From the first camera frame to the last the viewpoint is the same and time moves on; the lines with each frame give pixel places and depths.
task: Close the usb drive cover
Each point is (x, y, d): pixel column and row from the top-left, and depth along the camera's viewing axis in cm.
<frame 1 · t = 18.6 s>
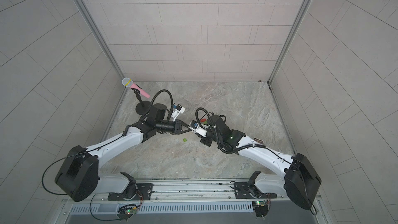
left hand: (192, 130, 75), fingers closed
right hand: (197, 131, 78), fingers closed
pink toy microphone: (128, 82, 84), point 26 cm above the table
green usb cap: (184, 139, 90), on the table

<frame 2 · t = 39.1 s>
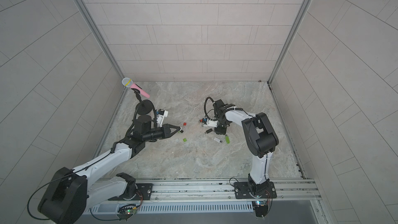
left hand: (181, 129, 78), fingers closed
right hand: (218, 128, 95), fingers closed
black usb drive: (209, 130, 95), on the table
green usb drive far: (227, 139, 90), on the table
white usb drive short: (217, 140, 88), point 2 cm above the table
red usb cap: (185, 123, 97), on the table
the other named things where they were.

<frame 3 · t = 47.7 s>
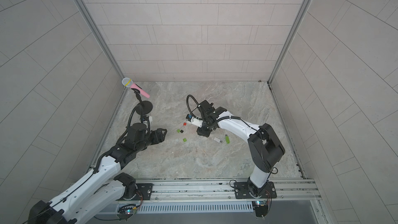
left hand: (165, 130, 81), fingers open
right hand: (200, 129, 87), fingers open
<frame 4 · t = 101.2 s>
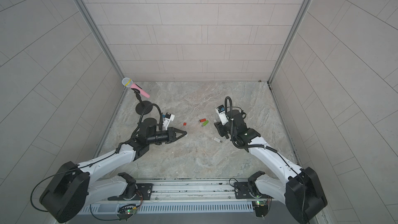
left hand: (187, 135, 76), fingers closed
right hand: (217, 121, 83), fingers open
red usb drive: (202, 120, 99), on the table
green usb drive: (205, 123, 98), on the table
